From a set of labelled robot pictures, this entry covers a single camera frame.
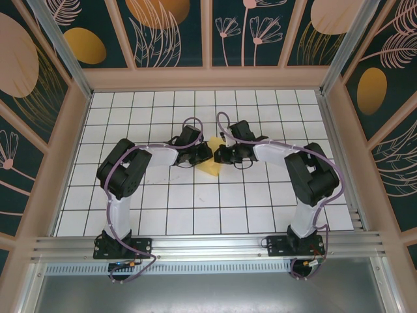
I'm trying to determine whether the yellow cloth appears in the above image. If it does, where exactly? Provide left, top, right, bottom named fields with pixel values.
left=197, top=136, right=225, bottom=177

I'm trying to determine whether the grey metal panel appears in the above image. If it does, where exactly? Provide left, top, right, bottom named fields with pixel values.
left=31, top=273, right=390, bottom=313

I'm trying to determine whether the long aluminium mounting rail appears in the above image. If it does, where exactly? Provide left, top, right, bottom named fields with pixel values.
left=31, top=231, right=387, bottom=261

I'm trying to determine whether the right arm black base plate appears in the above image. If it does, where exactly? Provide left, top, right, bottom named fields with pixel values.
left=266, top=234, right=325, bottom=257

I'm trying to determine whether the aluminium side rail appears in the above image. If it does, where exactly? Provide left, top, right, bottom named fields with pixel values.
left=317, top=91, right=367, bottom=233

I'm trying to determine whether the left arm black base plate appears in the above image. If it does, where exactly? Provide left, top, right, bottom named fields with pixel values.
left=93, top=237, right=154, bottom=260

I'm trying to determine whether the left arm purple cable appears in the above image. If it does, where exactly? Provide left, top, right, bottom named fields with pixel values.
left=106, top=117, right=203, bottom=285

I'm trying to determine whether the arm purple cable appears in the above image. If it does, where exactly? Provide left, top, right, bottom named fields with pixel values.
left=106, top=117, right=203, bottom=285
left=217, top=112, right=345, bottom=281

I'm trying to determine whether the slotted grey cable duct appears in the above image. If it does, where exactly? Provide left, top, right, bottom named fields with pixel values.
left=45, top=263, right=294, bottom=275

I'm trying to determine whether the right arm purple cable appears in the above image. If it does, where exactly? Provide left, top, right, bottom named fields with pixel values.
left=217, top=112, right=345, bottom=281

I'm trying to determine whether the aluminium corner post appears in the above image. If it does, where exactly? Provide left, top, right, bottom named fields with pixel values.
left=25, top=0, right=94, bottom=100
left=321, top=0, right=382, bottom=96

